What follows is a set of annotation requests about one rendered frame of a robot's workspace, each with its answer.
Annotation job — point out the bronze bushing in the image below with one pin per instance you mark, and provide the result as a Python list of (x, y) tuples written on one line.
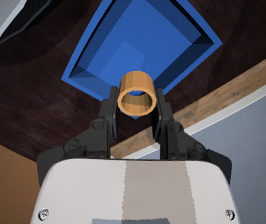
[(136, 105)]

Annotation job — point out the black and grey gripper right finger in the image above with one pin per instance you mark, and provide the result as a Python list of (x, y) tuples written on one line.
[(176, 144)]

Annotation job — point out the blue tray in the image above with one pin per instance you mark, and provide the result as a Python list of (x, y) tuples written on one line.
[(166, 39)]

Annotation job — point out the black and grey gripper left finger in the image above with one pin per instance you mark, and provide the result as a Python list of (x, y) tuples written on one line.
[(93, 141)]

